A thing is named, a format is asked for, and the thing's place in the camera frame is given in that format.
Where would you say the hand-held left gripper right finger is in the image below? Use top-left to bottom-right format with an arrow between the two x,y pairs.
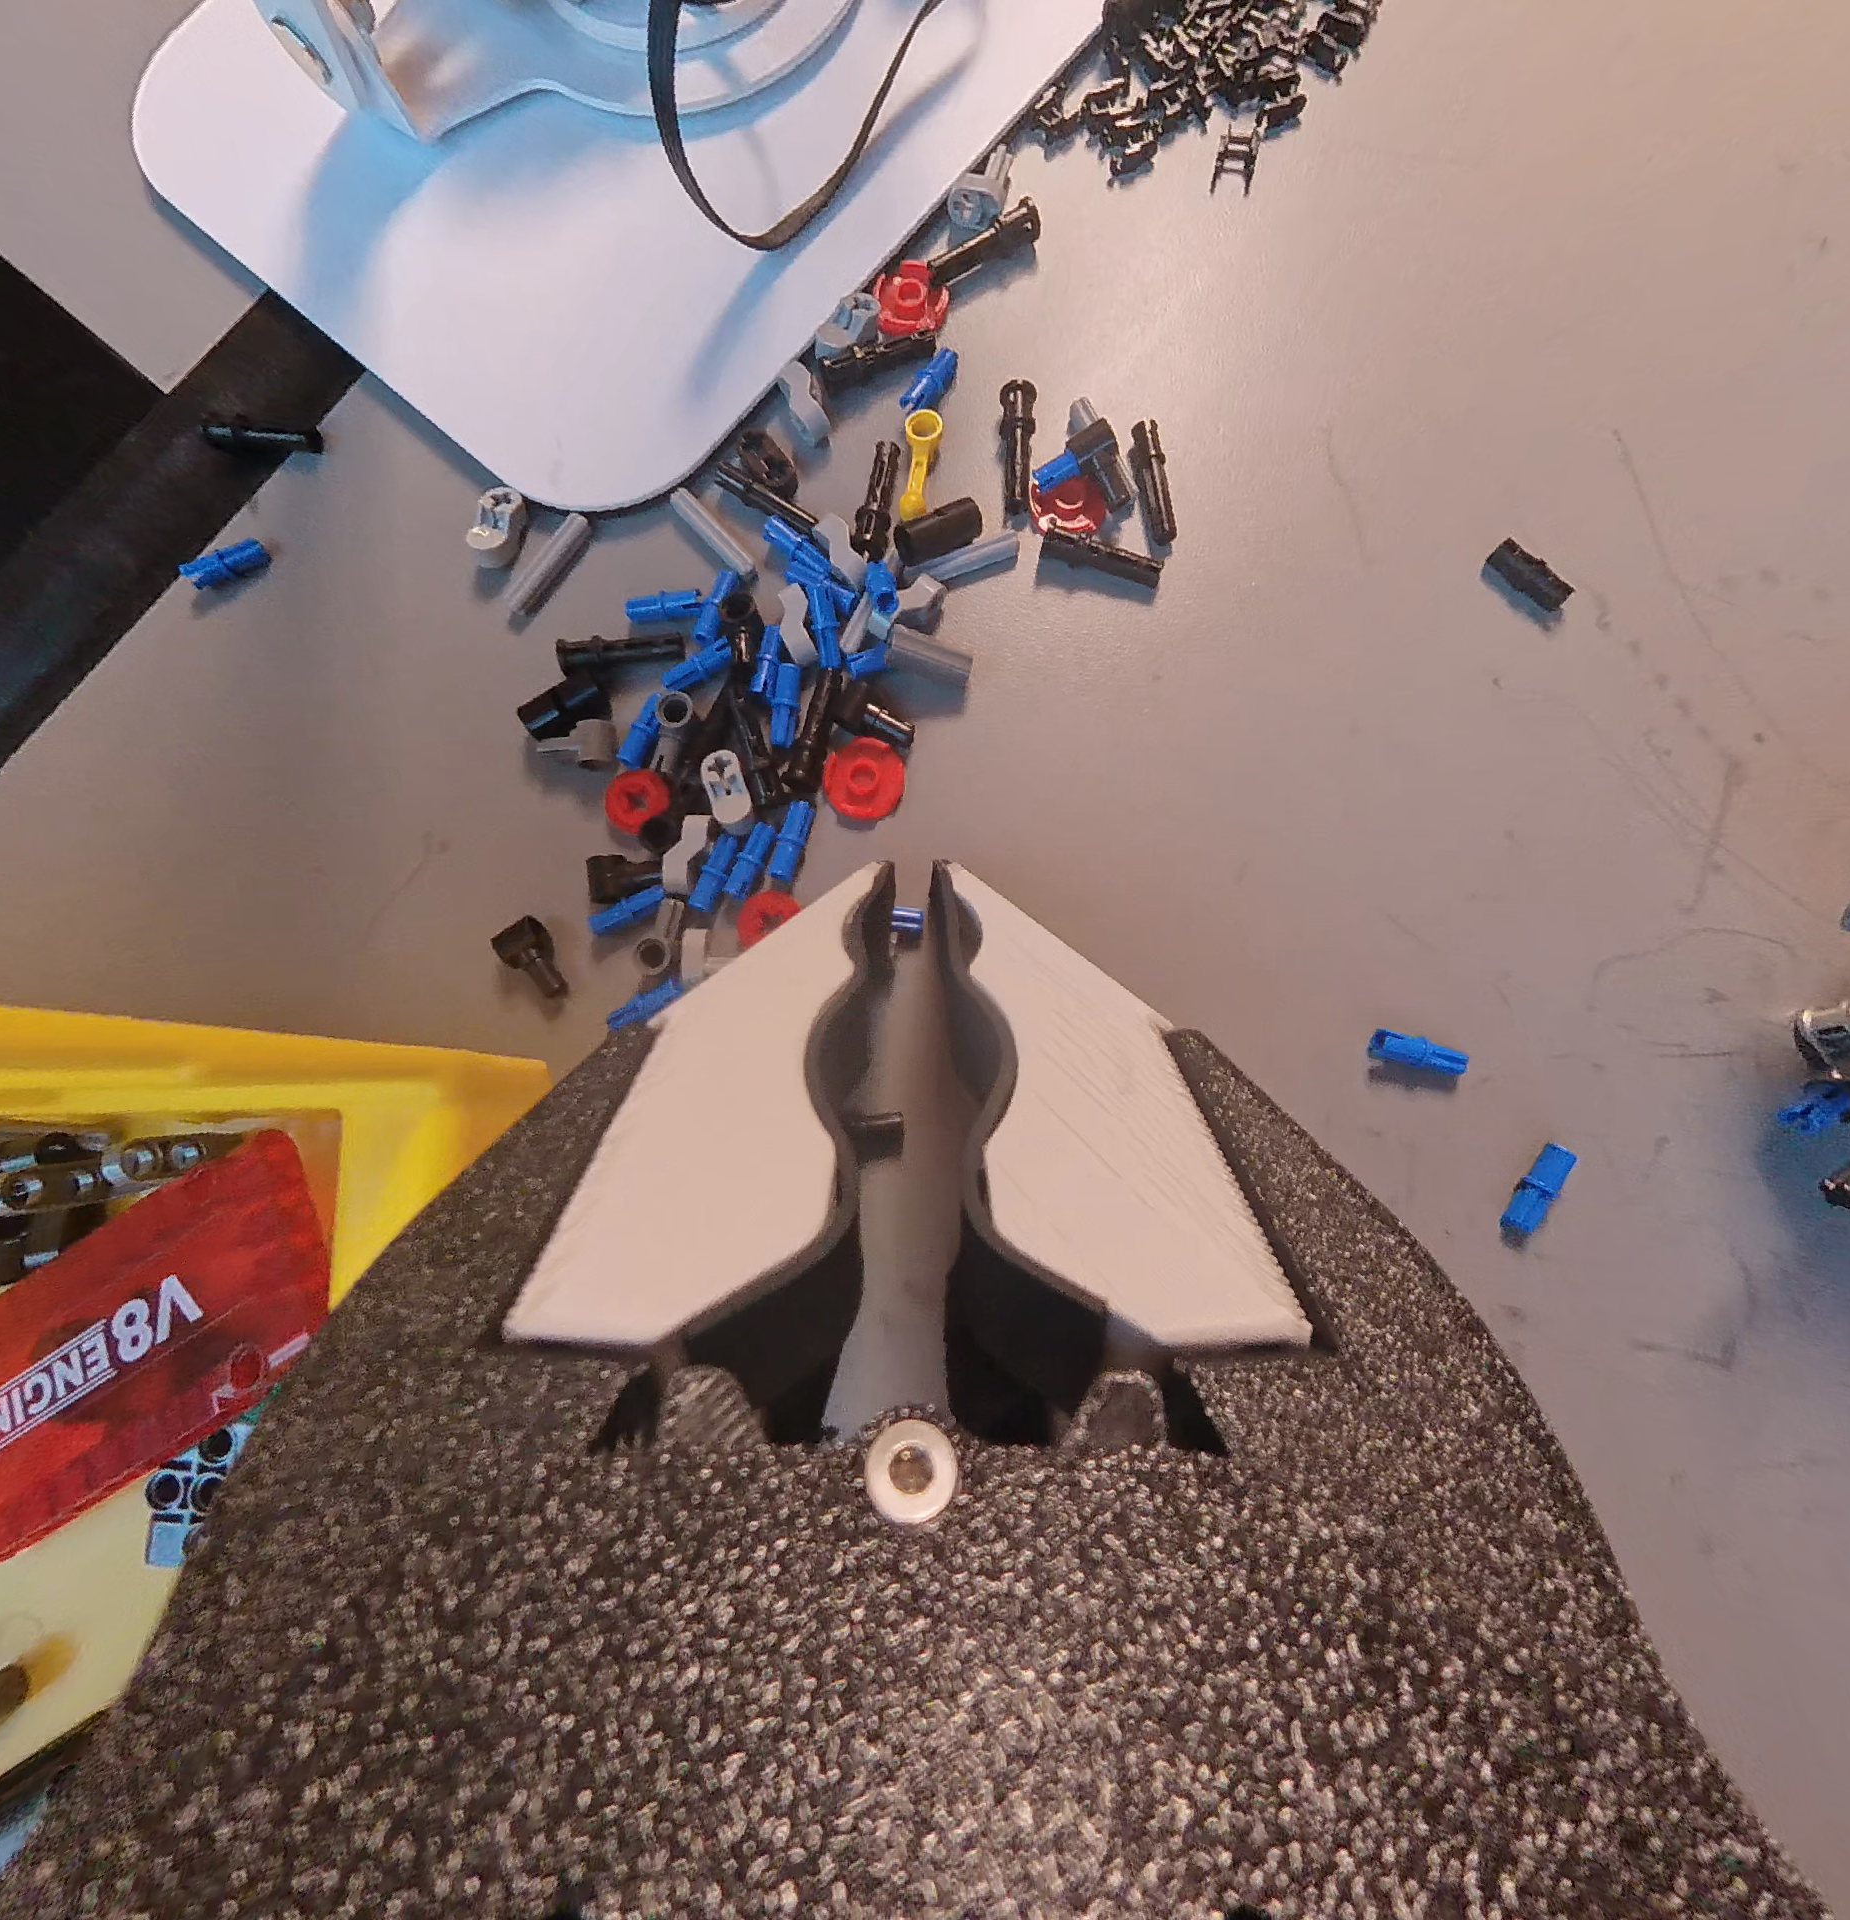
927,858 -> 1320,1428

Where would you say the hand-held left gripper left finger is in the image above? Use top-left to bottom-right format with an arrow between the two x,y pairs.
495,858 -> 908,1428

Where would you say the pile of mixed building pieces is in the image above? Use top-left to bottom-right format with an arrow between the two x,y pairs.
460,184 -> 1185,1036

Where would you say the black motor cable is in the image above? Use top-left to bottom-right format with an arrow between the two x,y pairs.
643,0 -> 942,249

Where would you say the grey desk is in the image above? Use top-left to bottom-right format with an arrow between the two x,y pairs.
0,0 -> 1850,1769

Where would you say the yellow plastic bin with parts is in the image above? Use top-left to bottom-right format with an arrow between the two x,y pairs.
0,1002 -> 557,1800

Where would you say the red transparent panel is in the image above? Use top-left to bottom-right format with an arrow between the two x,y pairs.
0,1116 -> 344,1582

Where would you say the grey holed brick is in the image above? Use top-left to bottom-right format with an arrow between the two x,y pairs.
130,1411 -> 269,1565

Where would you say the pile of black links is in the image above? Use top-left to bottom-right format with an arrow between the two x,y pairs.
1022,0 -> 1378,189

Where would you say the black beam frame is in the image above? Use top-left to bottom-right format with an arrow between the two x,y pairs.
0,1128 -> 224,1222

